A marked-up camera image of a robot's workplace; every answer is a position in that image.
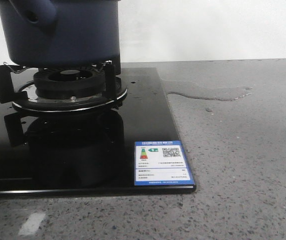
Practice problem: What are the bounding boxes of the dark blue pot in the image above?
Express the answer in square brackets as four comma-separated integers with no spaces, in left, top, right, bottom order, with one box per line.
[0,0,120,68]

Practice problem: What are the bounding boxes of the black burner with pot support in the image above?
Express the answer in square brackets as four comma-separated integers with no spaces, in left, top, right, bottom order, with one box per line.
[0,60,128,115]

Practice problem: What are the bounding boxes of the blue energy label sticker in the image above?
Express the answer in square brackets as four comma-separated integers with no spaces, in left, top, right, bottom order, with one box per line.
[134,140,195,186]

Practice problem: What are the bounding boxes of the black glass gas stove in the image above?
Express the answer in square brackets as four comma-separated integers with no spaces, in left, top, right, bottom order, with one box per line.
[0,68,196,198]

